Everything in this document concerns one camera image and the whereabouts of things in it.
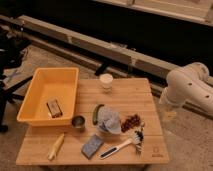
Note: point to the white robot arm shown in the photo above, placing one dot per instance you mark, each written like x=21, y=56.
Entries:
x=188, y=83

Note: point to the white paper cup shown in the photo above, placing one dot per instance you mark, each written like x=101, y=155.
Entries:
x=106, y=81

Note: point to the grey blue cap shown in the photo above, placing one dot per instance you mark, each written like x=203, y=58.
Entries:
x=108, y=120

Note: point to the red grape bunch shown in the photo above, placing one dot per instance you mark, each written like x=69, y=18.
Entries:
x=130, y=122

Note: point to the small metal cup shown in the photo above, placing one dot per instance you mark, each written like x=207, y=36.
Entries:
x=78, y=123

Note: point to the yellow plastic bin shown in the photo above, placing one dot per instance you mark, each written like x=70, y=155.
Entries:
x=48, y=84

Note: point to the brown block in bin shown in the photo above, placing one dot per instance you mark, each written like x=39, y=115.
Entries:
x=54, y=108

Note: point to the white dish brush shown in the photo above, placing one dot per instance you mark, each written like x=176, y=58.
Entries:
x=135, y=138

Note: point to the blue sponge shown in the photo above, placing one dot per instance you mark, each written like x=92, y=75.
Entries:
x=91, y=146

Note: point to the black tripod stand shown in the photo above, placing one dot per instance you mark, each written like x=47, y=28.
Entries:
x=11, y=56

